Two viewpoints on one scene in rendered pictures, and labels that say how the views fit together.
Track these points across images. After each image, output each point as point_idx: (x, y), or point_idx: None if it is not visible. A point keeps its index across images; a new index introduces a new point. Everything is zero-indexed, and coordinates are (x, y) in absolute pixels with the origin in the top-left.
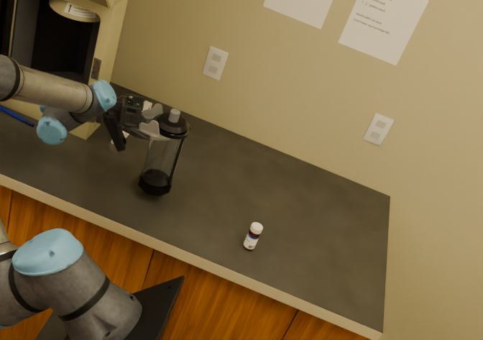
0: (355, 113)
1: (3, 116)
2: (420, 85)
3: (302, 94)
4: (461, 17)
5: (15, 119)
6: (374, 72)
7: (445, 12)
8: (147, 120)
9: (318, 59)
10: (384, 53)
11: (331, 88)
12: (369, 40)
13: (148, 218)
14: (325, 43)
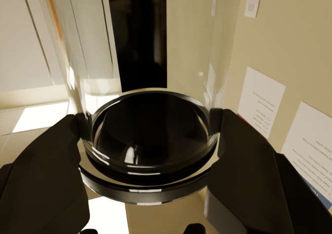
0: (270, 9)
1: None
2: (235, 51)
3: (325, 14)
4: (225, 99)
5: None
6: (259, 57)
7: (230, 103)
8: (205, 201)
9: (304, 67)
10: (254, 75)
11: (291, 33)
12: (264, 86)
13: None
14: (297, 85)
